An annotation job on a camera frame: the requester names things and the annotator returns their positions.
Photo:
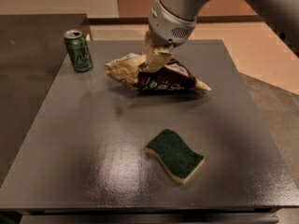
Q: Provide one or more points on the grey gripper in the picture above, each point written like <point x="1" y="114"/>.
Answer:
<point x="168" y="28"/>

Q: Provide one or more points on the brown chip bag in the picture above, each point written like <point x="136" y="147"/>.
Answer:
<point x="174" y="76"/>

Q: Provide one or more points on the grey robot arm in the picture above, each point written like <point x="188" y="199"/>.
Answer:
<point x="282" y="16"/>

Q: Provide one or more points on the green soda can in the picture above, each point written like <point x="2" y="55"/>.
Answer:
<point x="78" y="51"/>

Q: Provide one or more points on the green and yellow sponge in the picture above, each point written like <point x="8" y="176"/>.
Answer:
<point x="178" y="160"/>

